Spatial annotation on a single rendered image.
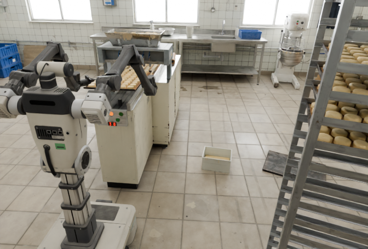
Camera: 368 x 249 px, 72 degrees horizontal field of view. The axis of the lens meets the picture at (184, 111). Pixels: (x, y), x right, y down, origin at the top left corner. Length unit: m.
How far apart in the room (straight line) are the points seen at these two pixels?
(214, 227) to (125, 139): 1.02
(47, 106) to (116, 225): 0.99
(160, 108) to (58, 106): 1.64
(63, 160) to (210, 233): 1.28
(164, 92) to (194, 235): 1.38
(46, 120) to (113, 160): 1.14
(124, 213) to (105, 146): 0.62
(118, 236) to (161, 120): 1.39
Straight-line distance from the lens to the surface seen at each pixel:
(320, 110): 0.89
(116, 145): 2.26
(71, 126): 1.30
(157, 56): 2.67
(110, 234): 1.89
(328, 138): 1.02
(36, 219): 2.54
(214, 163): 2.68
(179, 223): 2.24
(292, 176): 1.57
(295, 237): 1.26
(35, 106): 1.32
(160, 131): 2.89
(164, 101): 2.72
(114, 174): 2.45
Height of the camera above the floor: 1.69
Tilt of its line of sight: 25 degrees down
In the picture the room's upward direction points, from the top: 1 degrees clockwise
